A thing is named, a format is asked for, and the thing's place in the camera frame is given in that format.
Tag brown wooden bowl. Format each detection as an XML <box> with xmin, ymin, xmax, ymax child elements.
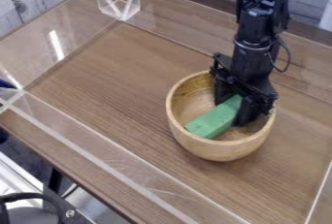
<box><xmin>166</xmin><ymin>71</ymin><xmax>276</xmax><ymax>162</ymax></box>

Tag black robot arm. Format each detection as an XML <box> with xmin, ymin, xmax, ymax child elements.
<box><xmin>211</xmin><ymin>0</ymin><xmax>291</xmax><ymax>126</ymax></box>

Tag black metal bracket with screw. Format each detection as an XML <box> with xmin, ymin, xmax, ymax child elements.
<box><xmin>43</xmin><ymin>187</ymin><xmax>97</xmax><ymax>224</ymax></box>

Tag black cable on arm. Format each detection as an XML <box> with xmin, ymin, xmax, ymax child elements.
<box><xmin>268</xmin><ymin>33</ymin><xmax>292</xmax><ymax>74</ymax></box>

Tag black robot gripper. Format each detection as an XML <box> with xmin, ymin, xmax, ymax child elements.
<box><xmin>211</xmin><ymin>41</ymin><xmax>279</xmax><ymax>126</ymax></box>

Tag black table leg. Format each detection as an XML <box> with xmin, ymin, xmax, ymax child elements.
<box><xmin>49</xmin><ymin>169</ymin><xmax>63</xmax><ymax>194</ymax></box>

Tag green rectangular block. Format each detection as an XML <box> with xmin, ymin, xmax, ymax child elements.
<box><xmin>186</xmin><ymin>95</ymin><xmax>243</xmax><ymax>140</ymax></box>

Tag clear acrylic tray walls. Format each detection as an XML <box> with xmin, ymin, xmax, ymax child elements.
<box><xmin>0</xmin><ymin>0</ymin><xmax>332</xmax><ymax>224</ymax></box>

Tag black cable lower left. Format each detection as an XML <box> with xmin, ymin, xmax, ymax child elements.
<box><xmin>0</xmin><ymin>192</ymin><xmax>63</xmax><ymax>224</ymax></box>

